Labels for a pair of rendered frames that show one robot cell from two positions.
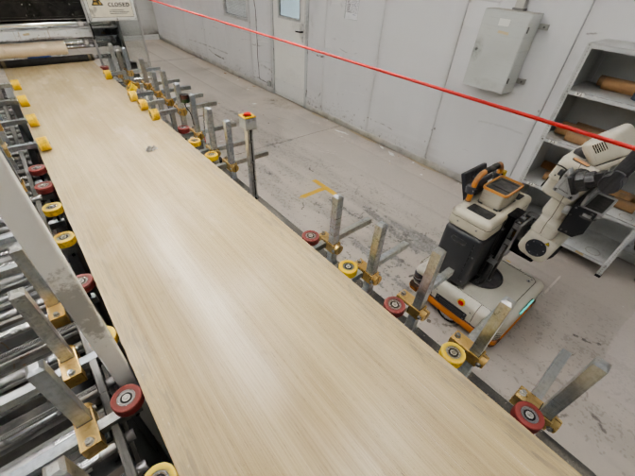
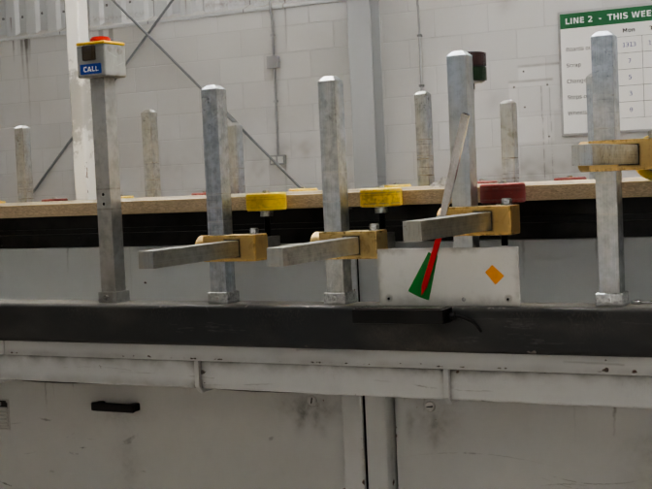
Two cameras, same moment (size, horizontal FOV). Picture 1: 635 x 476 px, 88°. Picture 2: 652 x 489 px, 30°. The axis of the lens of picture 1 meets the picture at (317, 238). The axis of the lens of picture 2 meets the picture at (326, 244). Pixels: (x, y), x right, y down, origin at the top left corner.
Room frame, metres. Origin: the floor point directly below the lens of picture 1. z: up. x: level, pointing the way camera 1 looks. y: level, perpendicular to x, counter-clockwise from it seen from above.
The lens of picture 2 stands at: (4.21, -0.03, 0.93)
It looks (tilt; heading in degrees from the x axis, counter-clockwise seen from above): 3 degrees down; 160
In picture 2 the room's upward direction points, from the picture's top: 3 degrees counter-clockwise
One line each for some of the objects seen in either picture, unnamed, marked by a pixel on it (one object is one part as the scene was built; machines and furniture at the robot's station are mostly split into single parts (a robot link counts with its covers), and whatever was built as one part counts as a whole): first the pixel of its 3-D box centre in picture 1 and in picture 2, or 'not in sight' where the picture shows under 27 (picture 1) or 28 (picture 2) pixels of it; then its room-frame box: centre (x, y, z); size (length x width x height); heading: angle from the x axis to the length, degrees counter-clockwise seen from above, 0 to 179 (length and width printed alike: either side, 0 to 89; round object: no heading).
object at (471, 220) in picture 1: (486, 231); not in sight; (1.71, -1.09, 0.59); 0.55 x 0.34 x 0.83; 132
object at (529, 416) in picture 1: (522, 422); not in sight; (0.43, -0.64, 0.85); 0.08 x 0.08 x 0.11
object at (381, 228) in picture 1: (372, 266); not in sight; (1.03, -0.25, 0.87); 0.04 x 0.04 x 0.48; 42
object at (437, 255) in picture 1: (421, 296); not in sight; (0.84, -0.41, 0.91); 0.04 x 0.04 x 0.48; 42
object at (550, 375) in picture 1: (540, 389); not in sight; (0.56, -0.79, 0.80); 0.43 x 0.03 x 0.04; 132
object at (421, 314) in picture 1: (412, 305); not in sight; (0.86, -0.40, 0.83); 0.14 x 0.06 x 0.05; 42
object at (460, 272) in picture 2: not in sight; (446, 277); (2.32, 0.89, 0.75); 0.26 x 0.01 x 0.10; 42
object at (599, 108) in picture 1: (603, 163); not in sight; (2.45, -2.20, 0.78); 0.90 x 0.45 x 1.55; 42
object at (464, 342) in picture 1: (468, 349); not in sight; (0.67, -0.57, 0.83); 0.14 x 0.06 x 0.05; 42
